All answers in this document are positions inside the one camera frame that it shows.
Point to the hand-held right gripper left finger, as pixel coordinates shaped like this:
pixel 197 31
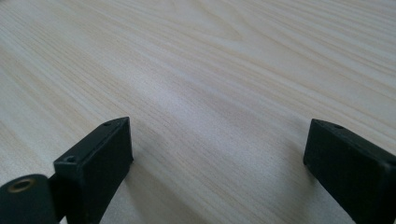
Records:
pixel 99 168

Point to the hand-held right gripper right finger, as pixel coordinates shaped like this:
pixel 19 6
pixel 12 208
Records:
pixel 351 168

